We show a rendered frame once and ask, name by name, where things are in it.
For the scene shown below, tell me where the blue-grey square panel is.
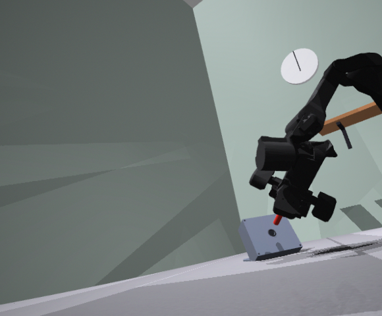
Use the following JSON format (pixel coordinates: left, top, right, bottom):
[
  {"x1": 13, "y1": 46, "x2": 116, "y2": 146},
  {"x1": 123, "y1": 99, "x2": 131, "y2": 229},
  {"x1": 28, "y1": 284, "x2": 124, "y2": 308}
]
[{"x1": 238, "y1": 214, "x2": 303, "y2": 262}]

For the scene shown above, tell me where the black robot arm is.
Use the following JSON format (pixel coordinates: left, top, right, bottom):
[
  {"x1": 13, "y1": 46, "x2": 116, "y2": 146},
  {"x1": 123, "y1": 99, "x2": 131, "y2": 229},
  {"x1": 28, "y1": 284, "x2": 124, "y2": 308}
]
[{"x1": 256, "y1": 53, "x2": 382, "y2": 220}]

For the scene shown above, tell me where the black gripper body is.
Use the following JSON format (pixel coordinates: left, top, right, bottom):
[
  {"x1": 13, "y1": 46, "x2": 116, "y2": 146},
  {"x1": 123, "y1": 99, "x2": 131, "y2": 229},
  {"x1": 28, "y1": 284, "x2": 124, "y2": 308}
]
[{"x1": 250, "y1": 168, "x2": 337, "y2": 223}]

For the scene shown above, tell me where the red cylindrical peg with grey band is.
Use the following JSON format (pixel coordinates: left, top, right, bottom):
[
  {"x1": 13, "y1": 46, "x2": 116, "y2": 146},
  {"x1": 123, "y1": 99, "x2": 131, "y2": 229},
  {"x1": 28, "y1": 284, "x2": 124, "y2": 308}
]
[{"x1": 273, "y1": 215, "x2": 283, "y2": 226}]

